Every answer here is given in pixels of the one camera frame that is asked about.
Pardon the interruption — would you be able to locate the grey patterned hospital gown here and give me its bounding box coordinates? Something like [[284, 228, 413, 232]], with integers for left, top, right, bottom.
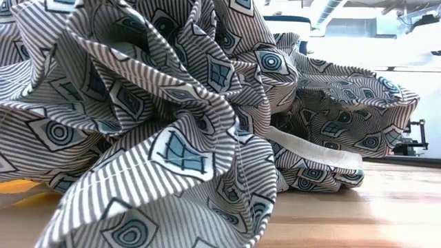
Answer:
[[0, 0, 420, 248]]

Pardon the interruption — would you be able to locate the navy fabric storage bin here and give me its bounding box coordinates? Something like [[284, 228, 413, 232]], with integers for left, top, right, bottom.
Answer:
[[263, 14, 313, 56]]

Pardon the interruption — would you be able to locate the silver ceiling duct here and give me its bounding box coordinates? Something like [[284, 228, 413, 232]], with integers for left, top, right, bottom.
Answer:
[[316, 0, 345, 30]]

